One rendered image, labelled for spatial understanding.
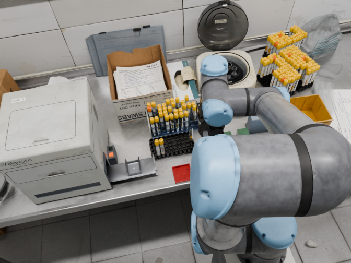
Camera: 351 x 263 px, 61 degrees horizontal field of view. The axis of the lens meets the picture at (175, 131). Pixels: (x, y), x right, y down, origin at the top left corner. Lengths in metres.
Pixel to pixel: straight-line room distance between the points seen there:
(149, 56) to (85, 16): 0.31
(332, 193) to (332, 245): 1.69
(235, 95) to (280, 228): 0.34
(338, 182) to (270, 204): 0.09
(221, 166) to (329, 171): 0.13
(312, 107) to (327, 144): 0.93
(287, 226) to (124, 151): 0.67
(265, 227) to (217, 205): 0.41
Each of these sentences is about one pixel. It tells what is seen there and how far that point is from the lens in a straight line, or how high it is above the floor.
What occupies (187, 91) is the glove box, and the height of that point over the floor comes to 0.94.
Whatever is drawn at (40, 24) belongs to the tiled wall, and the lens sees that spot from 1.40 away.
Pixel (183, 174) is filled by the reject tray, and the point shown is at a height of 0.88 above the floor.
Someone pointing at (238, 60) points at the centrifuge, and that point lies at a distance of 1.38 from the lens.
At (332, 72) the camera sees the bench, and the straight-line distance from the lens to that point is 1.59.
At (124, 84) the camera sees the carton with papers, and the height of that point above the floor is 0.94.
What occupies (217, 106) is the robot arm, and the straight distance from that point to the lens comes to 0.75.
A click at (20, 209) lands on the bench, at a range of 1.23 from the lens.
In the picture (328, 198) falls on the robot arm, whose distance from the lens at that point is 0.43.
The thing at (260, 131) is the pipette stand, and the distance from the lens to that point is 1.24.
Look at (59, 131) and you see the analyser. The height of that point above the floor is 1.18.
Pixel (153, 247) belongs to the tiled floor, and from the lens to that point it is 1.95.
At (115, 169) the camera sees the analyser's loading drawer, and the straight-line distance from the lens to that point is 1.13.
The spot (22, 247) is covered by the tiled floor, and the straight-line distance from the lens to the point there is 2.20.
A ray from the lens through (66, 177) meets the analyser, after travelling 1.03.
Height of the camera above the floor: 1.87
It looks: 54 degrees down
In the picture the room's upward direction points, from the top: 4 degrees counter-clockwise
